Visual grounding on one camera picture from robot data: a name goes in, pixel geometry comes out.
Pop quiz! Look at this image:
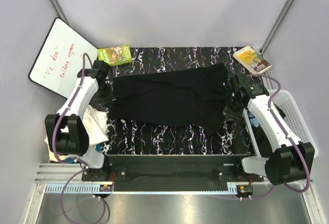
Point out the black t-shirt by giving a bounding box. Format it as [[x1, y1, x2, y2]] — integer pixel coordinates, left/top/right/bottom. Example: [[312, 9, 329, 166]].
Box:
[[109, 63, 229, 136]]

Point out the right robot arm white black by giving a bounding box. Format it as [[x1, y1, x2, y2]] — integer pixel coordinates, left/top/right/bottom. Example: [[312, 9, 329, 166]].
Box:
[[223, 76, 317, 193]]

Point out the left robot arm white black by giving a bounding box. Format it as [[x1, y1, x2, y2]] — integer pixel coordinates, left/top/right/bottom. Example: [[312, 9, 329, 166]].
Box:
[[45, 60, 111, 181]]

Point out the blue garment in basket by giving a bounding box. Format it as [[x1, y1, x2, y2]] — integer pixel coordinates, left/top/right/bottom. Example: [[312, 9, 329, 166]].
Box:
[[248, 111, 260, 127]]

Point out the white folded t-shirt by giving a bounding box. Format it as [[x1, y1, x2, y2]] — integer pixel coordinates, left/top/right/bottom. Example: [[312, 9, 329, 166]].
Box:
[[43, 105, 109, 147]]

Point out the green paperback book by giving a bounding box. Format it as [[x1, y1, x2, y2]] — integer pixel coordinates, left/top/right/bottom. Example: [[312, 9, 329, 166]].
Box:
[[98, 44, 132, 66]]

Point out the yellow paperback book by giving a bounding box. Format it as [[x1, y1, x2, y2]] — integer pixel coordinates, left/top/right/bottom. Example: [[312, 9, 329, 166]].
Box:
[[233, 46, 272, 76]]

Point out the white whiteboard red writing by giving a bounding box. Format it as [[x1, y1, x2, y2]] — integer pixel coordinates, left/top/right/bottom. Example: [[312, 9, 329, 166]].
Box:
[[28, 18, 98, 98]]

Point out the white plastic laundry basket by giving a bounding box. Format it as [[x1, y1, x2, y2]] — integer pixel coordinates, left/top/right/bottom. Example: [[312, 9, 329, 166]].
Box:
[[243, 89, 318, 158]]

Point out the cream folded garment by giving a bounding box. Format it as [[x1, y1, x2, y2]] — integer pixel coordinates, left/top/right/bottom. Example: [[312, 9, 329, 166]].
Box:
[[48, 149, 58, 162]]

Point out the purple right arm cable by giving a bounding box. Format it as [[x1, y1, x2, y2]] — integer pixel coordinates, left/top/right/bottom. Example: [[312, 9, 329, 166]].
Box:
[[213, 74, 312, 201]]

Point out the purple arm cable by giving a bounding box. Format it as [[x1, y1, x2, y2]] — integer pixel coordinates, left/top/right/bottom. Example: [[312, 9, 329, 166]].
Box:
[[213, 74, 312, 201], [51, 53, 111, 223]]

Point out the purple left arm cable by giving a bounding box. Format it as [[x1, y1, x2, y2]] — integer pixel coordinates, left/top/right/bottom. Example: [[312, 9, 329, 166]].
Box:
[[51, 53, 111, 223]]

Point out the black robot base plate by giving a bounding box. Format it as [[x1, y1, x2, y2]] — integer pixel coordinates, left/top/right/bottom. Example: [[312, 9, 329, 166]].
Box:
[[82, 155, 263, 194]]

